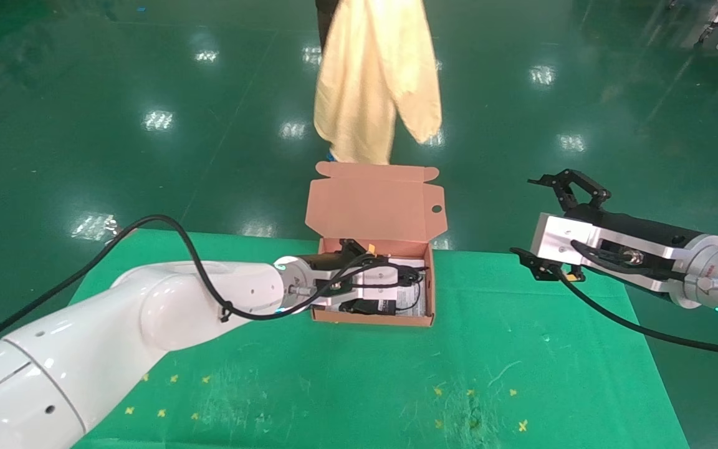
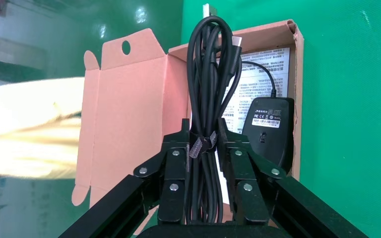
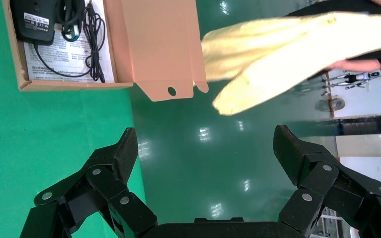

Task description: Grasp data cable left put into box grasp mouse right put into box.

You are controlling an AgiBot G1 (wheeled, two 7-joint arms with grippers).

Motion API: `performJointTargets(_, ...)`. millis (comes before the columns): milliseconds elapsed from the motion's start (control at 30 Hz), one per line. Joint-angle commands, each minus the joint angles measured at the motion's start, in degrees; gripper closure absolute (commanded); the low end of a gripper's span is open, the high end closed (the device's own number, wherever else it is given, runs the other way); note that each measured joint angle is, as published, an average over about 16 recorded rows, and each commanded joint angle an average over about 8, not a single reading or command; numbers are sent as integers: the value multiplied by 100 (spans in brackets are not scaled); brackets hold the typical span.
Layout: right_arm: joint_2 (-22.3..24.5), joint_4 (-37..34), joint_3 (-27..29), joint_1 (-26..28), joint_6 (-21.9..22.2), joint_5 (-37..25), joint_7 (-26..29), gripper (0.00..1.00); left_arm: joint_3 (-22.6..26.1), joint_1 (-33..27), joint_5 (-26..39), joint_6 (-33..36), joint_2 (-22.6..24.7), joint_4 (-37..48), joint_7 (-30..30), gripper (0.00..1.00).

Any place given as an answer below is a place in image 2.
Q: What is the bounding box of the grey background workbench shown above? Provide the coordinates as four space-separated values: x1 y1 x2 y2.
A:
0 0 52 87

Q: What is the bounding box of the orange cardboard box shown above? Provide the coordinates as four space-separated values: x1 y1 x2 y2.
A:
71 19 305 236

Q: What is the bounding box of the white printed instruction sheet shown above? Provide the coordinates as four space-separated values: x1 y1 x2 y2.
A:
214 47 292 205

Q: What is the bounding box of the black mouse cable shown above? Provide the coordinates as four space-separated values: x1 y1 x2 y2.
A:
241 60 295 176

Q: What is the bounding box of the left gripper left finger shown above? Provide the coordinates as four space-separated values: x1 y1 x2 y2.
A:
59 119 191 238

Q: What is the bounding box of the black data cable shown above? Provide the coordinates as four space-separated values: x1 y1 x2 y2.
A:
185 3 244 226

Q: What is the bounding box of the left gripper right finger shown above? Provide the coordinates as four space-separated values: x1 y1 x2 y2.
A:
216 118 369 238

